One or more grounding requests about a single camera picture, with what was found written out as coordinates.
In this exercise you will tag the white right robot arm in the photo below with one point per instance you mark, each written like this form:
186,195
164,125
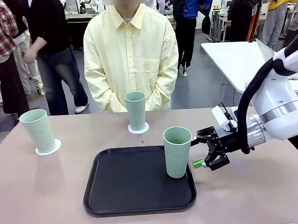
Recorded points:
276,102

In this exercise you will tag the white table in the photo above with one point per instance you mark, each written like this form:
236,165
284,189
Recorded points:
226,60

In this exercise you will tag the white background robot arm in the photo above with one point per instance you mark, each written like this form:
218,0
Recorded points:
223,0

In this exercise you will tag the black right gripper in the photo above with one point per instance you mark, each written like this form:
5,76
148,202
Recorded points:
229,144

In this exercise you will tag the silver laptop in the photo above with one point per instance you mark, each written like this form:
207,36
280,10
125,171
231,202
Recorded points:
264,48

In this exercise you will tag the mint green cup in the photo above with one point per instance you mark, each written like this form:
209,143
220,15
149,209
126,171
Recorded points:
136,112
40,135
177,160

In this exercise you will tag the person's left forearm yellow sleeve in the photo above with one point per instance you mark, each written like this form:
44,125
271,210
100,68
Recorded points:
163,91

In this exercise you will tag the person in dark grey jacket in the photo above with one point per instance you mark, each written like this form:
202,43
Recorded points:
243,6

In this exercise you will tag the person in beige trousers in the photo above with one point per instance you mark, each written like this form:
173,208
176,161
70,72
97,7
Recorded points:
20,73

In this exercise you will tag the person's right forearm yellow sleeve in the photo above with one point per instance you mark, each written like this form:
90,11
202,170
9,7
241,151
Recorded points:
98,99

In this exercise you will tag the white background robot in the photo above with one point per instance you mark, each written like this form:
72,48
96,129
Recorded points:
90,2

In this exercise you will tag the black bag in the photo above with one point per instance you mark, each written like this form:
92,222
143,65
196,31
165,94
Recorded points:
206,25

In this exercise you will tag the grey background desk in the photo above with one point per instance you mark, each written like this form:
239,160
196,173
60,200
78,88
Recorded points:
219,20

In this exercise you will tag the black plastic tray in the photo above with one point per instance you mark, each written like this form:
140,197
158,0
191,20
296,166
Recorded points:
133,190

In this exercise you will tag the person in grey black clothes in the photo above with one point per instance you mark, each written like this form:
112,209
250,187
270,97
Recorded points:
296,21

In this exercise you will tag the orange and black post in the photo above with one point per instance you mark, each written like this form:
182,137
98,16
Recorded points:
252,23

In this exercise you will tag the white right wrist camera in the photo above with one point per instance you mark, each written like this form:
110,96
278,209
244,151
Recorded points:
220,115

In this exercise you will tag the person in yellow shirt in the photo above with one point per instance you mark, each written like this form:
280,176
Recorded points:
131,55

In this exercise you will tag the person with white sneakers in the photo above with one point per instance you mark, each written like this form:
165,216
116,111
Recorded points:
52,26

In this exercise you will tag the person in blue jacket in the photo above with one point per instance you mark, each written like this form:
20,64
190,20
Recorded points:
193,4

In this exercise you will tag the white scalloped paper coaster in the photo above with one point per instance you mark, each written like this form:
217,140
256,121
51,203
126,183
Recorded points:
58,144
147,127

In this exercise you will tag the black background desk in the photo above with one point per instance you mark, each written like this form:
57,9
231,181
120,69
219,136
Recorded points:
77,30

